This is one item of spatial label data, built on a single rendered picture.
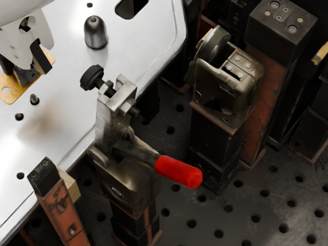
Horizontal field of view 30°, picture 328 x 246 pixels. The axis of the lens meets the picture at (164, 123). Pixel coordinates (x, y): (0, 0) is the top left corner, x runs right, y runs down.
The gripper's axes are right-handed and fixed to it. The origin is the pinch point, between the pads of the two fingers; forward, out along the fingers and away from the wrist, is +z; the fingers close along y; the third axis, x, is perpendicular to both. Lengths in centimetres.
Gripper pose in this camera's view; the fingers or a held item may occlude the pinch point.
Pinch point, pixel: (19, 63)
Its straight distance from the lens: 76.0
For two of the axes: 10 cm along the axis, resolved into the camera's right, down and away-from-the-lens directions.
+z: 0.0, 4.3, 9.0
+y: -7.8, -5.6, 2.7
